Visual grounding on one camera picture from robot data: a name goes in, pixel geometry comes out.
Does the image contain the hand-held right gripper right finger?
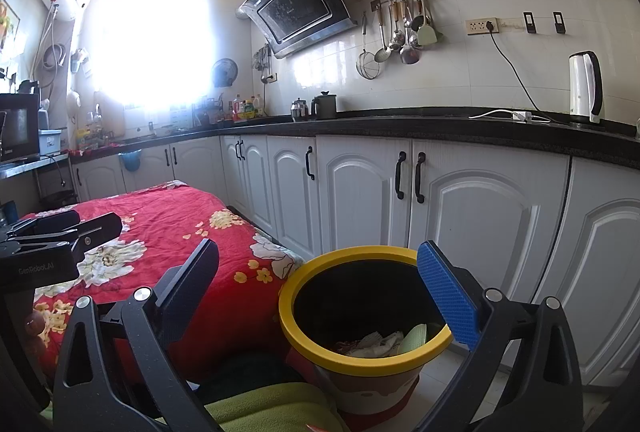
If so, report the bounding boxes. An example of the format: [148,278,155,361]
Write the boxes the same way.
[416,241,585,432]

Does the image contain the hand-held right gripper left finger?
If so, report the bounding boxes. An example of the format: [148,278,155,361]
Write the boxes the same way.
[51,238,221,432]

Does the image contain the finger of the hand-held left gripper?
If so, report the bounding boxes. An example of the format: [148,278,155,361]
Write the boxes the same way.
[15,212,123,263]
[10,211,82,238]

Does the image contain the pale green cloth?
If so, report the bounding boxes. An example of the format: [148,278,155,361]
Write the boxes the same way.
[397,323,430,355]

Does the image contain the yellow rimmed trash bin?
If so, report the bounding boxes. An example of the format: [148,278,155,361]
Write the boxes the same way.
[278,247,455,415]

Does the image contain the person's left hand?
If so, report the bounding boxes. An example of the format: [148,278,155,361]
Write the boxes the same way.
[25,312,50,354]

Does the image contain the red floral blanket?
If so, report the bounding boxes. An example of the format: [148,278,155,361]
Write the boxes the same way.
[17,181,306,385]

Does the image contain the steel shelf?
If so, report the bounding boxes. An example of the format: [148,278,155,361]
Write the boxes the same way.
[0,155,68,178]

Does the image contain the grey-blue plastic box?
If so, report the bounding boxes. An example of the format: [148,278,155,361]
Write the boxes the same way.
[39,128,63,158]

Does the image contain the black microwave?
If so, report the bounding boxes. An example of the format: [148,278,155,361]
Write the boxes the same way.
[0,93,41,163]

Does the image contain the white lower cabinets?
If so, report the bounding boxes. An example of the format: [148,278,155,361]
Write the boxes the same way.
[70,135,640,388]

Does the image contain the yellow-green cloth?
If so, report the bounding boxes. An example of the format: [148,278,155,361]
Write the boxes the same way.
[205,382,351,432]

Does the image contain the black kitchen countertop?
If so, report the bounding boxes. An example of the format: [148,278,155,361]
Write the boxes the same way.
[67,107,640,173]

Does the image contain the group of condiment bottles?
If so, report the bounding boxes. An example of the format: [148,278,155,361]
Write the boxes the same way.
[231,93,266,120]

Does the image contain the bright window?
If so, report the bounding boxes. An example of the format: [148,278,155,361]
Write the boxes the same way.
[95,0,208,108]

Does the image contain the black pot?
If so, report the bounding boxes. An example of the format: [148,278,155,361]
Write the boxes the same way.
[311,91,339,120]

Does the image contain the hanging kitchen tools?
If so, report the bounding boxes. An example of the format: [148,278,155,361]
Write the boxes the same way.
[252,45,273,86]

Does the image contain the large steel ladle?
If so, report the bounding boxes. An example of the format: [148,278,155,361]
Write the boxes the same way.
[399,2,421,66]

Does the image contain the small steel ladle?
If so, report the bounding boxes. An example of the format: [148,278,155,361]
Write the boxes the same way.
[374,5,393,63]

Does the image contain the white electric kettle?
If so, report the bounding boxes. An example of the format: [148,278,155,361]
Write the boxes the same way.
[567,51,606,125]

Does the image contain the pale spatula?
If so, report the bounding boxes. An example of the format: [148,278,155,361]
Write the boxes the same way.
[417,0,443,46]

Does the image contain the white coiled hose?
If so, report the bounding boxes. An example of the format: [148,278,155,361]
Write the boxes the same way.
[32,7,68,88]

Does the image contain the white charger with cable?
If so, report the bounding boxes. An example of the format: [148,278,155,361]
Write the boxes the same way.
[468,109,551,123]

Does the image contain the dark wall fan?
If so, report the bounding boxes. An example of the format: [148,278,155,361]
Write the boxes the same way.
[211,58,238,88]

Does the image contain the wall poster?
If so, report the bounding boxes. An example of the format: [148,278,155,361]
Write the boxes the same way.
[0,0,21,56]

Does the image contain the black power cable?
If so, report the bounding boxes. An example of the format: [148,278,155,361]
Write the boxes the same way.
[487,27,551,123]

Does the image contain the beige wall socket strip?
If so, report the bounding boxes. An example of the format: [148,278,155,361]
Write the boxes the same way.
[465,17,499,36]

